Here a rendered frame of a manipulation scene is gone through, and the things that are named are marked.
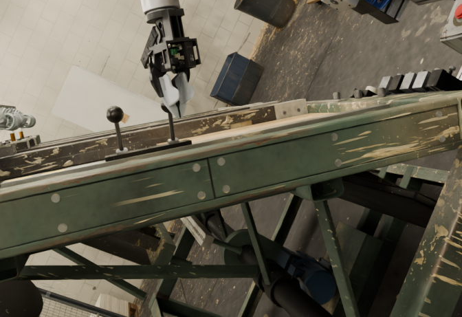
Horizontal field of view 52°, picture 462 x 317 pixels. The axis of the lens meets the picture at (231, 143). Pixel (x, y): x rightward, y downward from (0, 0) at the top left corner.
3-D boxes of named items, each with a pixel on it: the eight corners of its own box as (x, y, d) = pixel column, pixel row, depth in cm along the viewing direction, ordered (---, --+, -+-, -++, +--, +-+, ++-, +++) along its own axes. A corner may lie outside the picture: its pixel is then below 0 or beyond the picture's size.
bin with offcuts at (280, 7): (303, -7, 575) (258, -34, 558) (285, 31, 577) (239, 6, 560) (289, -1, 625) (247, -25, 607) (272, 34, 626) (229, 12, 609)
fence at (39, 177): (391, 119, 123) (388, 104, 123) (4, 201, 100) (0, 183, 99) (380, 119, 128) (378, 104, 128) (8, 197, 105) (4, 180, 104)
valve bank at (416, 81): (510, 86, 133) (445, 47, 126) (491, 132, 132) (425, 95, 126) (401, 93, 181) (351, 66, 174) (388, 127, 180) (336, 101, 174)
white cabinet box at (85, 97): (238, 141, 559) (73, 64, 505) (218, 186, 561) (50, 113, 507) (227, 135, 618) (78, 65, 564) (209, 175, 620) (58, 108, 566)
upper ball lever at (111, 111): (132, 159, 108) (123, 109, 100) (115, 163, 107) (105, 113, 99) (130, 150, 111) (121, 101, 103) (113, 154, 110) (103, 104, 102)
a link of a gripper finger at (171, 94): (178, 119, 92) (168, 72, 91) (163, 121, 97) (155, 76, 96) (191, 116, 94) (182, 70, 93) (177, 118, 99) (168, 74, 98)
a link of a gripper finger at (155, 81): (156, 97, 94) (148, 54, 93) (152, 98, 96) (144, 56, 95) (177, 94, 97) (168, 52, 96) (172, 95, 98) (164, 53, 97)
